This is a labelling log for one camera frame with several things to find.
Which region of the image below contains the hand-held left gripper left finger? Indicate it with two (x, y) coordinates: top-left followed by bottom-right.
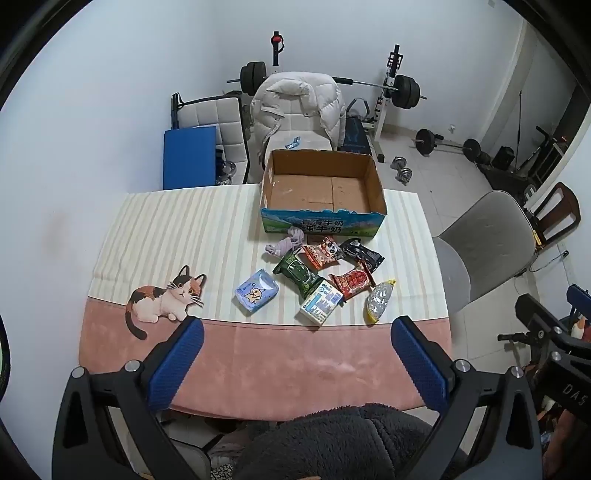
(53, 316), (206, 480)

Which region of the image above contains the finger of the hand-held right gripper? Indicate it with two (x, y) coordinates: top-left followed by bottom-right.
(566, 283), (591, 320)
(514, 293), (579, 346)

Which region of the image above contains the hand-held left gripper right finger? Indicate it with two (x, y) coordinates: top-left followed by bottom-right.
(390, 315), (543, 480)

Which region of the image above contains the yellow clear snack packet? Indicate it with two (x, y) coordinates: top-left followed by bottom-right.
(366, 278), (397, 324)

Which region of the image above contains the red wipes packet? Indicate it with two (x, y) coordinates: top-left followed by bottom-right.
(329, 261), (376, 301)

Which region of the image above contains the white blue tissue pack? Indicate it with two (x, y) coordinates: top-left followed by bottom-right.
(298, 281), (345, 328)

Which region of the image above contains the black packet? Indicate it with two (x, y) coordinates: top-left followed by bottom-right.
(339, 237), (385, 271)

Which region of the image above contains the orange cartoon snack packet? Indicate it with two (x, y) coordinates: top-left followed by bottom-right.
(302, 236), (343, 271)

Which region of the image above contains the green wipes packet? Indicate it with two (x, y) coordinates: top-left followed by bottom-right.
(272, 251), (324, 298)

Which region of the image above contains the purple snack packet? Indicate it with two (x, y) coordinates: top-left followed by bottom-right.
(264, 227), (306, 258)

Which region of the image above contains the cardboard box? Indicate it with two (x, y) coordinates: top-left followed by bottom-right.
(259, 148), (387, 237)

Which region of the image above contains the grey shell chair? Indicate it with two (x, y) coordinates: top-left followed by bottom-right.
(431, 190), (541, 315)

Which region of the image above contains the brown wooden chair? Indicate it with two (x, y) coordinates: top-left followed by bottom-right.
(524, 181), (581, 252)

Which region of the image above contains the dark grey fleece clothing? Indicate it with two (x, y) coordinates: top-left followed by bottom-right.
(233, 402), (467, 480)

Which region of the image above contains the striped cat print tablecloth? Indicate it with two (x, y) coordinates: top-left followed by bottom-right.
(78, 182), (455, 423)

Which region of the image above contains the black exercise machine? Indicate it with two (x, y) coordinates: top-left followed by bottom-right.
(517, 90), (570, 182)

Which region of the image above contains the blue foam mat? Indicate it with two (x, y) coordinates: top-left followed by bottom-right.
(163, 126), (218, 191)

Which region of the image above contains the short barbell with black plates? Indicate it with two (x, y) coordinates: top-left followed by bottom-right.
(413, 129), (483, 163)

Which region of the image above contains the black blue weight bench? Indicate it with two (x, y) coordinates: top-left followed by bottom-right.
(339, 98), (377, 155)

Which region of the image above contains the grey padded folding chair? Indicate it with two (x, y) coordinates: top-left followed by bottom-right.
(172, 92), (250, 185)

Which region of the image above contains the beige padded chair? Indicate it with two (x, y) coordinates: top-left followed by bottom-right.
(265, 129), (334, 160)

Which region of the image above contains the white puffer jacket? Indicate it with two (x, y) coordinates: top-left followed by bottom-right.
(249, 71), (348, 160)

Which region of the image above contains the long barbell with black plates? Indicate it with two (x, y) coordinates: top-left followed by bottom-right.
(226, 61), (428, 110)

